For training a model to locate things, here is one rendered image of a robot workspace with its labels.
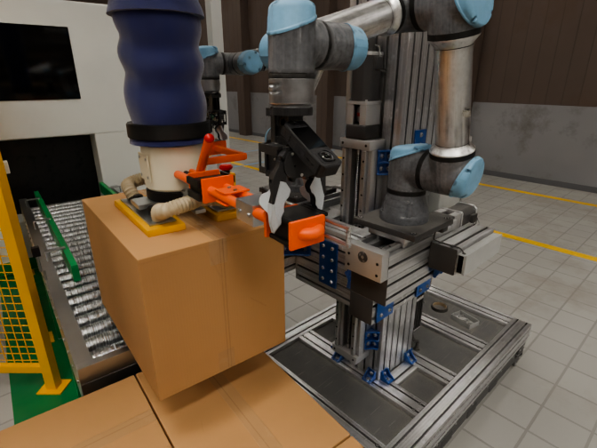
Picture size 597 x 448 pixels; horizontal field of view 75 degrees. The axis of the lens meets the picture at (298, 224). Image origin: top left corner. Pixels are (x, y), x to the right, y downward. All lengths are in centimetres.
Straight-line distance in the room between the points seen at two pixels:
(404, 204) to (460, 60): 41
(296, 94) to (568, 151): 610
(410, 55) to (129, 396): 138
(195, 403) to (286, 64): 100
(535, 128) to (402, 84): 539
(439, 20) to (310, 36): 43
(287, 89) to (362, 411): 137
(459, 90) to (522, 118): 571
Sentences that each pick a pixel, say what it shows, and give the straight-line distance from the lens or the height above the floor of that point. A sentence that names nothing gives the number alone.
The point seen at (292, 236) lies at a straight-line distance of 64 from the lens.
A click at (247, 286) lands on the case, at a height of 91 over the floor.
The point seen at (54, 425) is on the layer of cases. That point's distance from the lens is 140.
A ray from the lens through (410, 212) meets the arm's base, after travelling 121.
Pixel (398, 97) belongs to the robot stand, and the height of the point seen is 139.
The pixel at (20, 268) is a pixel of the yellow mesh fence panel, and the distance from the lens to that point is 209.
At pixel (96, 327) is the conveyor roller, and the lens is 176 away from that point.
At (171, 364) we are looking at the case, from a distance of 110.
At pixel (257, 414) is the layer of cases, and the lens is 126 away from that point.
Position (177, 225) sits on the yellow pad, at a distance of 107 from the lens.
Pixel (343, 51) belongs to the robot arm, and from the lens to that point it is 71.
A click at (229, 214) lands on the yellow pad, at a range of 112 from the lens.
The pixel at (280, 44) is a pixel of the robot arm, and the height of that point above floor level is 150.
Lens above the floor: 145
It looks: 20 degrees down
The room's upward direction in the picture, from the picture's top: straight up
